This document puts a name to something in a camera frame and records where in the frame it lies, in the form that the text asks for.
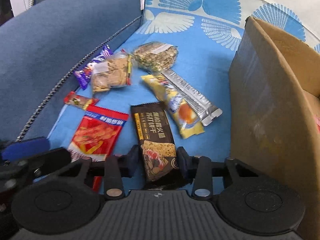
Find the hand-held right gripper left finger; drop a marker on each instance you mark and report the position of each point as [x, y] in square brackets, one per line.
[133, 163]

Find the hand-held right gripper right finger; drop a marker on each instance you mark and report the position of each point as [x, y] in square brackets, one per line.
[181, 163]

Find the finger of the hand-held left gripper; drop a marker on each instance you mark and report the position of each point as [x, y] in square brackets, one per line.
[25, 148]

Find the black biscuit packet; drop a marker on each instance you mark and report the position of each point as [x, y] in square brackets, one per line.
[150, 127]

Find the clear biscuit bag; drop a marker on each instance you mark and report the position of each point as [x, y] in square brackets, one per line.
[112, 72]

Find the cardboard box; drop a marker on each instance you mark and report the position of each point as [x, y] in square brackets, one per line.
[262, 105]

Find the large red snack packet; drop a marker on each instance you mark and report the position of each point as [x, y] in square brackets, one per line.
[97, 130]

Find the yellow cake packet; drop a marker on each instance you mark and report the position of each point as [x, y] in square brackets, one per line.
[180, 110]

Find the silver snack packet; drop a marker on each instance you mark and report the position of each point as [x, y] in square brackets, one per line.
[197, 97]

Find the small red snack packet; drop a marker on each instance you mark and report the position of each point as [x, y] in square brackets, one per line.
[77, 100]

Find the purple cartoon snack packet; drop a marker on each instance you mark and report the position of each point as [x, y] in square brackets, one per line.
[84, 77]

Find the clear seed crisp bag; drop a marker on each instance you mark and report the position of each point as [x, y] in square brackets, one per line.
[155, 57]

